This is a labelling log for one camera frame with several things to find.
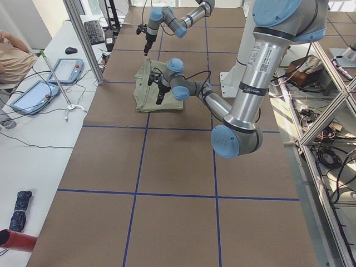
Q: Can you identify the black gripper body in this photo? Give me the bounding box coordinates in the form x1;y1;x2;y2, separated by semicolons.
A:
136;24;156;47
147;71;170;97

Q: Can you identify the sage green t-shirt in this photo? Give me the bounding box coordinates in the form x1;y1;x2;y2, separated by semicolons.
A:
133;57;184;113

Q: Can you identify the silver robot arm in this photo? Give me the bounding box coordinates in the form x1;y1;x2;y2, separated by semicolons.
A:
147;1;328;159
136;0;215;56

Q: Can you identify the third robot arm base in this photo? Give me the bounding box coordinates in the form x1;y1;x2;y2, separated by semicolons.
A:
329;39;355;68

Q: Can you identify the black keyboard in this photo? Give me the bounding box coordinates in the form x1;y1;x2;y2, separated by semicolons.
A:
83;20;105;45

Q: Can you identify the black computer mouse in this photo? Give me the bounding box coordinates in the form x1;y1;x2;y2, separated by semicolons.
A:
65;47;78;55

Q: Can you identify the upper blue teach pendant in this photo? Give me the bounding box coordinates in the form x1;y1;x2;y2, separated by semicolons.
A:
53;58;83;85

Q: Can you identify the blue teach pendant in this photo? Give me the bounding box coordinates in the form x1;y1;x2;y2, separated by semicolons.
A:
53;58;83;85
9;81;60;115

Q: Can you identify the lower blue teach pendant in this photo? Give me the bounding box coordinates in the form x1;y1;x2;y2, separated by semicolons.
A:
9;81;60;115

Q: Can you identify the seated person beige shirt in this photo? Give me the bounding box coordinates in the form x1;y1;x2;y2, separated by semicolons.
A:
0;29;38;130

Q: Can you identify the brown box on shelf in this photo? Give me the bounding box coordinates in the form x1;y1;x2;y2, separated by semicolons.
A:
285;55;324;87

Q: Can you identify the folded dark blue umbrella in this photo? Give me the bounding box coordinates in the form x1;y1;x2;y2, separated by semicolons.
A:
9;190;32;232

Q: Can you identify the red cylinder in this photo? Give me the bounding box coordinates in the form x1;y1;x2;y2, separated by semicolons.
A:
1;229;37;253

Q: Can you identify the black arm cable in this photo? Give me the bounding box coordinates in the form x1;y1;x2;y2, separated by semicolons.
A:
182;70;212;87

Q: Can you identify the aluminium frame post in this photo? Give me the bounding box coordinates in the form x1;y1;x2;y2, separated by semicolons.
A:
63;0;103;85

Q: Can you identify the aluminium frame rack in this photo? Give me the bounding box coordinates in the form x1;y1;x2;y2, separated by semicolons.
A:
274;41;356;267

